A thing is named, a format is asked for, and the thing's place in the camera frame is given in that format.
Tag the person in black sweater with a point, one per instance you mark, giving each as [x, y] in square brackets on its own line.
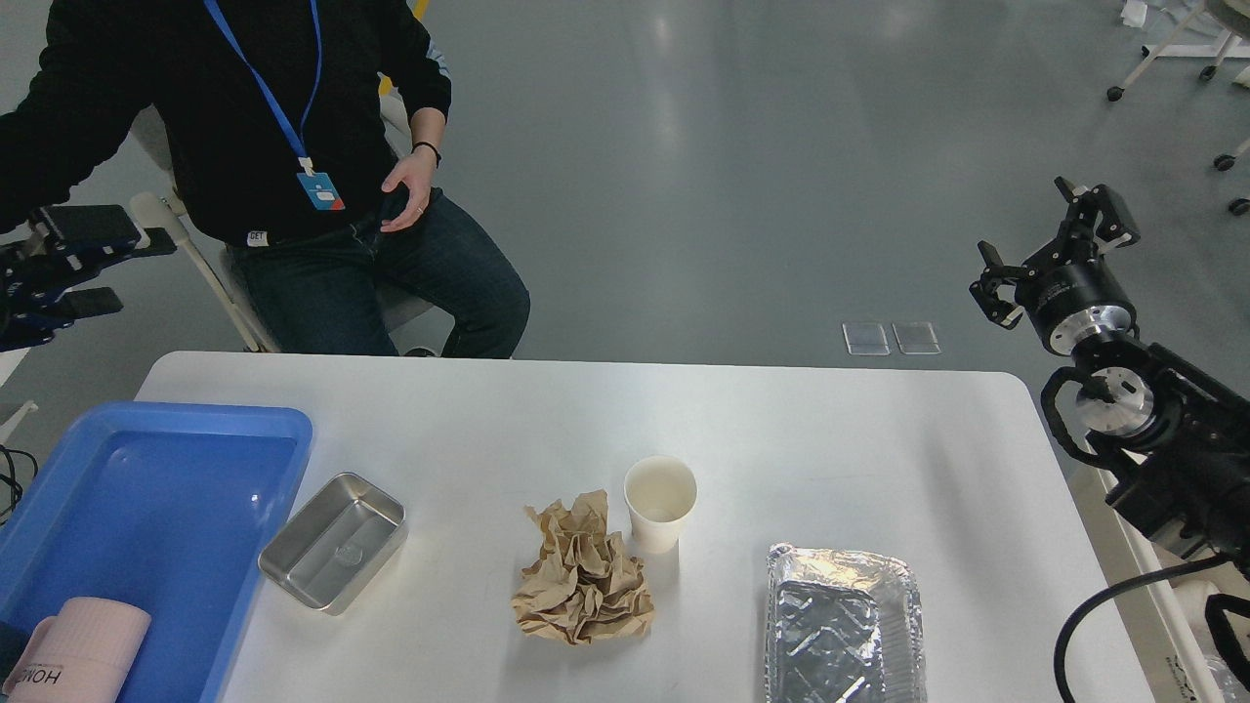
[304, 135]

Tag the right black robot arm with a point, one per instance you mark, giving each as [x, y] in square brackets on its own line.
[1174, 439]

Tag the white wheeled chair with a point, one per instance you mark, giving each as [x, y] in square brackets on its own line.
[166, 212]

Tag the white paper cup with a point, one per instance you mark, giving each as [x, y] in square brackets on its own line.
[660, 493]

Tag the clear floor plate right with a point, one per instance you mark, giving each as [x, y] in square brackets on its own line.
[916, 338]

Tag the clear floor plate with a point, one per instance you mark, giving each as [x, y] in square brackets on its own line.
[916, 338]
[866, 339]

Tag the aluminium foil tray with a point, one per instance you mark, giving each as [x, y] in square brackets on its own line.
[842, 626]

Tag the pink mug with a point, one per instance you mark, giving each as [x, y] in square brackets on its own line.
[82, 654]

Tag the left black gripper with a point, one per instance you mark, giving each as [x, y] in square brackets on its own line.
[91, 236]

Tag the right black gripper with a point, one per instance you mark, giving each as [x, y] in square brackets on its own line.
[1080, 299]

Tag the crumpled brown paper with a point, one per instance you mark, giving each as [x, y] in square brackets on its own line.
[584, 585]

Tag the small stainless steel tray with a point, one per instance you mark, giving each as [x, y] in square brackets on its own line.
[328, 551]

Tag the blue plastic tray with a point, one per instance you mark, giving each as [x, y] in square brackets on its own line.
[164, 506]

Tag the clear floor plate left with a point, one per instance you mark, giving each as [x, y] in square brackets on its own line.
[866, 339]

